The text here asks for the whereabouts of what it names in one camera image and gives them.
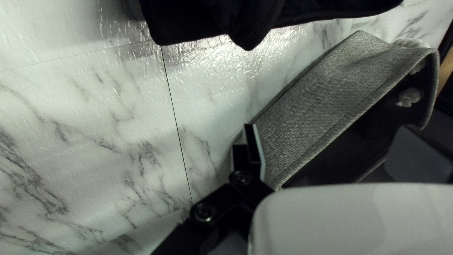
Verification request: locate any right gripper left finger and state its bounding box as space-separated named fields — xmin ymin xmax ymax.
xmin=150 ymin=123 xmax=275 ymax=255

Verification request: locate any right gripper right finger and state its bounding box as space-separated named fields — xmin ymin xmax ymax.
xmin=357 ymin=126 xmax=453 ymax=183

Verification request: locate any black sweatshirt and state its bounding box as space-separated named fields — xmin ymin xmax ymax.
xmin=138 ymin=0 xmax=404 ymax=51

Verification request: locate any grey fabric basket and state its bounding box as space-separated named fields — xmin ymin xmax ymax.
xmin=235 ymin=30 xmax=440 ymax=190

